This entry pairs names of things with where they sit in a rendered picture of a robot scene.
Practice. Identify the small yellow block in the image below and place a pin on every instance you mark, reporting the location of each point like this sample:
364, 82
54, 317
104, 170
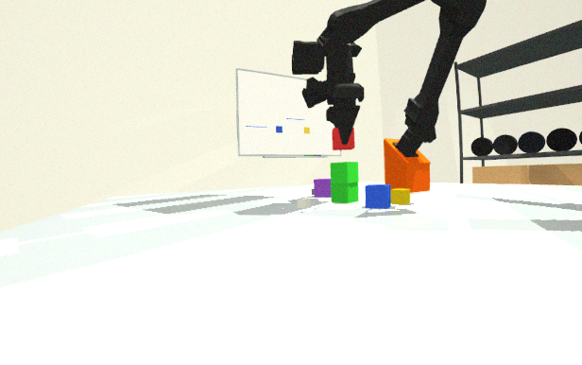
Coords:
400, 196

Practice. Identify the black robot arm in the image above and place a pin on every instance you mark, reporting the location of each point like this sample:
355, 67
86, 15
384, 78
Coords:
456, 19

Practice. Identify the purple cube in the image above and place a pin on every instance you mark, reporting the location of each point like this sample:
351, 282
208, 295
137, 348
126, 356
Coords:
322, 188

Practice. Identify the blue block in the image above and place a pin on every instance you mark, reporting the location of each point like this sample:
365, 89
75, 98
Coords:
378, 196

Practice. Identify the green block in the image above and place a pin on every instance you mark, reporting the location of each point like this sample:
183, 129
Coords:
345, 192
344, 172

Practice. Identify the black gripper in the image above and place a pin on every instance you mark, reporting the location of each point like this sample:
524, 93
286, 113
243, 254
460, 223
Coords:
342, 95

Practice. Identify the small white block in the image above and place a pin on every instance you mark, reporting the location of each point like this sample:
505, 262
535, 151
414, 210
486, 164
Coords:
304, 202

